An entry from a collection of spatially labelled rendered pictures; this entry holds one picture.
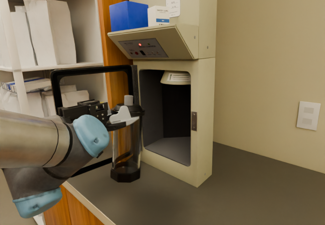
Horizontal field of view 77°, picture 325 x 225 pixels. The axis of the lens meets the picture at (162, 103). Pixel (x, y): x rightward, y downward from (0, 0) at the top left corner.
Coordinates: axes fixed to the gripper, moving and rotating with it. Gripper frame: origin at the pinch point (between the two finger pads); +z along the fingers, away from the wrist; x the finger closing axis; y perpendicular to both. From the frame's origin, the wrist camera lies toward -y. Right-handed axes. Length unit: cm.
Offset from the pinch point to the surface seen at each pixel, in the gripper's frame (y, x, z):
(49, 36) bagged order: 34, 111, 22
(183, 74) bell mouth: 11.6, -5.9, 22.7
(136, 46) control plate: 22.2, 5.6, 10.8
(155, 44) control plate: 22.2, -3.9, 10.7
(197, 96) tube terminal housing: 5.2, -14.6, 18.4
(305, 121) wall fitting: -10, -40, 61
